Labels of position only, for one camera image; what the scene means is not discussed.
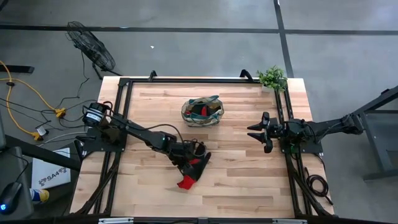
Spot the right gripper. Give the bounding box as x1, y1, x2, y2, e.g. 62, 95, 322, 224
247, 111, 287, 154

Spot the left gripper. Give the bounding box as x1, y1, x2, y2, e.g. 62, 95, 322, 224
169, 139, 206, 177

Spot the red black garden glove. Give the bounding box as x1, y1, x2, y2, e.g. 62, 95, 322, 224
191, 104, 208, 118
176, 151, 213, 190

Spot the beige gardening bag green trim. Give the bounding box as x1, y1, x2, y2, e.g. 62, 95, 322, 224
181, 95, 225, 128

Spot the green plant white pot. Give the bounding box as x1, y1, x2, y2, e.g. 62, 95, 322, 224
256, 65, 289, 93

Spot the grey metal stand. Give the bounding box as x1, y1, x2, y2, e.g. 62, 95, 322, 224
351, 85, 398, 183

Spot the white printed box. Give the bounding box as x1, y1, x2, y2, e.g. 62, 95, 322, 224
30, 147, 72, 190

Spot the yellow blue object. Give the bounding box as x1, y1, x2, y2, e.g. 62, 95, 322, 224
29, 188, 50, 205

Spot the black floor fan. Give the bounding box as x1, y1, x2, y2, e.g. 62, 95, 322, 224
65, 21, 123, 80

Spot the dark grey desk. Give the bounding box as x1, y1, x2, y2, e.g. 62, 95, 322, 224
0, 114, 82, 224

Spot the black computer mouse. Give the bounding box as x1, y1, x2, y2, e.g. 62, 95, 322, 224
0, 182, 22, 215

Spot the black floor bar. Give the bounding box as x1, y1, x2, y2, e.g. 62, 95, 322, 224
0, 64, 35, 74

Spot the black aluminium table frame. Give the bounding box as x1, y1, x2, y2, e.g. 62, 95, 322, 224
70, 70, 336, 218

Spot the coiled black cable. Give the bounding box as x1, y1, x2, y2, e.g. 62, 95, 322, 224
304, 167, 334, 206

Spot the silver aluminium bracket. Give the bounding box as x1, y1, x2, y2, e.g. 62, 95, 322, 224
98, 217, 134, 224
272, 218, 308, 224

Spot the yellow extension cable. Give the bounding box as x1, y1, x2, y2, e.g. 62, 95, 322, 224
0, 60, 68, 141

